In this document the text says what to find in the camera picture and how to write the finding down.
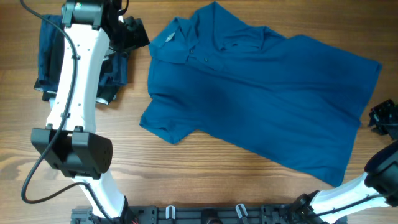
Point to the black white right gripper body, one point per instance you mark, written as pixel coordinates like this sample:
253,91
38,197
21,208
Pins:
385,116

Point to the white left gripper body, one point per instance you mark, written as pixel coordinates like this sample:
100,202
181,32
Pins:
130,37

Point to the blue polo shirt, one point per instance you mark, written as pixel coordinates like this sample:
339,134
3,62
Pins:
293,100

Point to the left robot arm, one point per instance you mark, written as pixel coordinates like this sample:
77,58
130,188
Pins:
92,30

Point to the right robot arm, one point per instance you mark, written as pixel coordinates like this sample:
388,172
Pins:
376,187

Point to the folded dark blue garment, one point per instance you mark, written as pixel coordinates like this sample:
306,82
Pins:
50,60

